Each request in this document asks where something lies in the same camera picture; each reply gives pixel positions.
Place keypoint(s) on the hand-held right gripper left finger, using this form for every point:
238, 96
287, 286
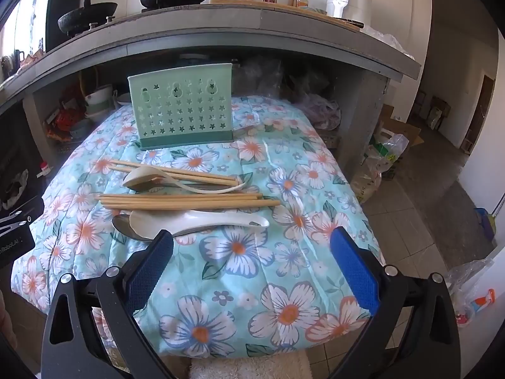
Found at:
148, 272

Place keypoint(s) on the black knife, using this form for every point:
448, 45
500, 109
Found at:
351, 23

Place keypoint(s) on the green perforated utensil holder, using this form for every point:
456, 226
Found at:
177, 126

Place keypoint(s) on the red cap plastic bottle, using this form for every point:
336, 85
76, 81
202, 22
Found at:
46, 169

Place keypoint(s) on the clear bag with orange packet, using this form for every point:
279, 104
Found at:
471, 284

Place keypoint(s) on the white plastic rice spoon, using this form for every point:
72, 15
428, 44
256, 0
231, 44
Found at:
158, 221

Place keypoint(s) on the pink plastic bag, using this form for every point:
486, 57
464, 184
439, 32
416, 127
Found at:
321, 112

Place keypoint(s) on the white air fryer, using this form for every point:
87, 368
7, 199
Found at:
351, 4

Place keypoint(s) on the grey concrete counter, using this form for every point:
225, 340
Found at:
197, 21

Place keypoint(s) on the wooden cutting board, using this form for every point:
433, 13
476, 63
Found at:
276, 6

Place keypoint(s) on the beige plastic spoon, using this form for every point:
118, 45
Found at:
136, 178

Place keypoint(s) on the white fluffy rug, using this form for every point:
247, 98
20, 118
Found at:
248, 365

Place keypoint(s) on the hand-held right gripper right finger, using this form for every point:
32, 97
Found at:
355, 272

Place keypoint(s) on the cardboard box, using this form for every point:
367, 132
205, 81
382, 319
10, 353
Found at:
406, 132

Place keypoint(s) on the black gas stove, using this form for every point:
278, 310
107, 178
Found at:
91, 27

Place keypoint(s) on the metal spoon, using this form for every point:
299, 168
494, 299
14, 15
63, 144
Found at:
120, 225

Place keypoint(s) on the teal bowl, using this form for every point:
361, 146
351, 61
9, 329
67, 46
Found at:
315, 10

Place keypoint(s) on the crumpled clear plastic bags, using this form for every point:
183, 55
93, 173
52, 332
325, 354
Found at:
262, 77

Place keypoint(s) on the clear plastic bag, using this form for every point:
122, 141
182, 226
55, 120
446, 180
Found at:
386, 41

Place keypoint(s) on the stack of bowls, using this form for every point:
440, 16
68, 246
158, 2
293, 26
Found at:
98, 100

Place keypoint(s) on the floral light blue blanket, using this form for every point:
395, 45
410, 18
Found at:
236, 284

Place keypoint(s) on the white green plastic bag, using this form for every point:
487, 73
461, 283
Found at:
378, 166

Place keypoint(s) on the blue dustpan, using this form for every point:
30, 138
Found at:
485, 225

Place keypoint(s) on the wooden door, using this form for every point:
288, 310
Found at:
479, 114

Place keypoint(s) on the black wok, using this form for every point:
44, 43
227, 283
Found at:
86, 15

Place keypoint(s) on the pale green bowl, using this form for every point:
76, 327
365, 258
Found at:
81, 130

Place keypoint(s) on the perforated metal tray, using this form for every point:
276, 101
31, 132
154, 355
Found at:
329, 140

